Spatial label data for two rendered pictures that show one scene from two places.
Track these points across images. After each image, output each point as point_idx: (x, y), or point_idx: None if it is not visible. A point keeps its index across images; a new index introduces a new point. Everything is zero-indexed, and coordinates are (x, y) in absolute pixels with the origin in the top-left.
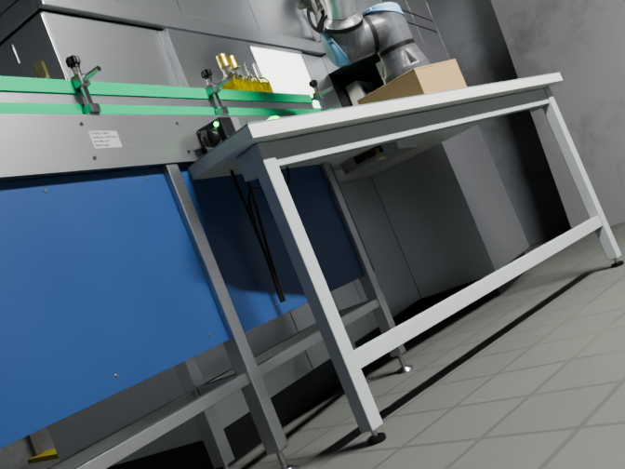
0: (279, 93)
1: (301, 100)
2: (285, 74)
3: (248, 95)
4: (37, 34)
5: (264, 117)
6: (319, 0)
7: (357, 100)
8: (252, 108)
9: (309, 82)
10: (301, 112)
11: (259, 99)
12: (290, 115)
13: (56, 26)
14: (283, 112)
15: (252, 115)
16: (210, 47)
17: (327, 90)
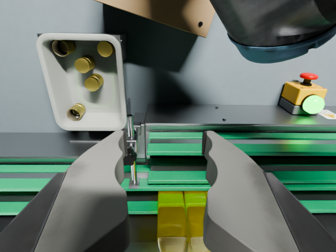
0: (248, 151)
1: (184, 144)
2: None
3: (331, 148)
4: None
5: (307, 123)
6: (115, 174)
7: (206, 36)
8: (321, 137)
9: (132, 163)
10: (196, 134)
11: (304, 145)
12: (241, 125)
13: None
14: (247, 135)
15: (331, 126)
16: None
17: (133, 123)
